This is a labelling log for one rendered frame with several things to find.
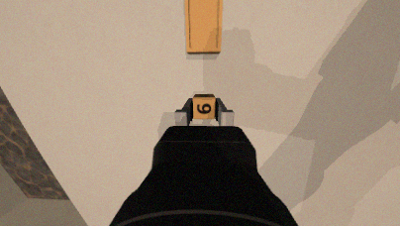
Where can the orange cube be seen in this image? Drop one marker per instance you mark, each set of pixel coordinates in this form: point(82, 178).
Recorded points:
point(204, 106)

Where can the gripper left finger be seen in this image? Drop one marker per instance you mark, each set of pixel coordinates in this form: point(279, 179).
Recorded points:
point(185, 115)

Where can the orange rectangular tray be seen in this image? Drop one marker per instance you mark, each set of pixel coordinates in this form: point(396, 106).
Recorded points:
point(203, 19)

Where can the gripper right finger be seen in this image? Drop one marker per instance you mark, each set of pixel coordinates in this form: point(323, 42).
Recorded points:
point(223, 116)

